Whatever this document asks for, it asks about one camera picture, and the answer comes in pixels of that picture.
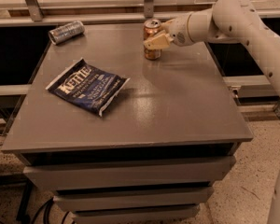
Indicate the grey drawer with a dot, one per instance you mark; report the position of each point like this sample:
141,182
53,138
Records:
129,173
136,214
133,199

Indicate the metal window frame rail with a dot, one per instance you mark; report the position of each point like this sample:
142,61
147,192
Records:
84,10

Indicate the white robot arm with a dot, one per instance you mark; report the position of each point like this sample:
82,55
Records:
250,194

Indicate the top grey drawer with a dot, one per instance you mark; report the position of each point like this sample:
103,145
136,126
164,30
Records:
129,173

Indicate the silver can lying down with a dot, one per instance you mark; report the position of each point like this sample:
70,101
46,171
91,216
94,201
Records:
66,32

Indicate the orange soda can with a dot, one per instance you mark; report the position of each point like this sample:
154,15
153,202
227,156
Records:
150,28

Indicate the bottom grey drawer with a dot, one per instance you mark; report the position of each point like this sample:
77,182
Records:
136,214

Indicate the middle grey drawer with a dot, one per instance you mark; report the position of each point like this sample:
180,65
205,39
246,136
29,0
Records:
133,199

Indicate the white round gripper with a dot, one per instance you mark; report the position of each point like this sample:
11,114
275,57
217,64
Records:
177,32

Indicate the blue Kettle chips bag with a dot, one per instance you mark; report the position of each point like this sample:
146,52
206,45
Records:
87,87

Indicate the grey drawer cabinet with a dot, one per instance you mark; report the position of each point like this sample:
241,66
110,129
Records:
177,107

